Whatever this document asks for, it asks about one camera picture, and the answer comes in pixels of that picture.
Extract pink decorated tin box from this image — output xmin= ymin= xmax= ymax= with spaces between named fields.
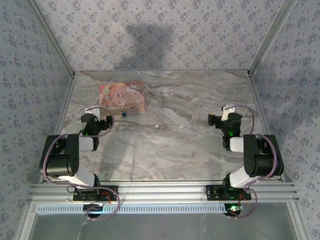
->
xmin=99 ymin=81 xmax=146 ymax=116

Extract small controller board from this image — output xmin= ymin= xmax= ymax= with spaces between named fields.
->
xmin=83 ymin=202 xmax=105 ymax=219
xmin=223 ymin=202 xmax=245 ymax=218

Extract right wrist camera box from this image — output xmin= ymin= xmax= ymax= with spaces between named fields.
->
xmin=221 ymin=104 xmax=236 ymax=120

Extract thin aluminium table rail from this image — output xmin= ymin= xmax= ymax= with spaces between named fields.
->
xmin=74 ymin=69 xmax=251 ymax=74

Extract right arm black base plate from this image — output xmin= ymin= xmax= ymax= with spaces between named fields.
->
xmin=204 ymin=184 xmax=252 ymax=201

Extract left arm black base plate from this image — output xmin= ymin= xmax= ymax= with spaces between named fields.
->
xmin=72 ymin=186 xmax=119 ymax=202

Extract wide aluminium mounting rail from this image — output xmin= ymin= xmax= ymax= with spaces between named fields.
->
xmin=27 ymin=181 xmax=300 ymax=203

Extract aluminium frame post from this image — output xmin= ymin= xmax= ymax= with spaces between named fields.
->
xmin=246 ymin=0 xmax=299 ymax=77
xmin=26 ymin=0 xmax=76 ymax=78

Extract white slotted cable duct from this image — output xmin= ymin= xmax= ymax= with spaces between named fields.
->
xmin=36 ymin=202 xmax=227 ymax=215

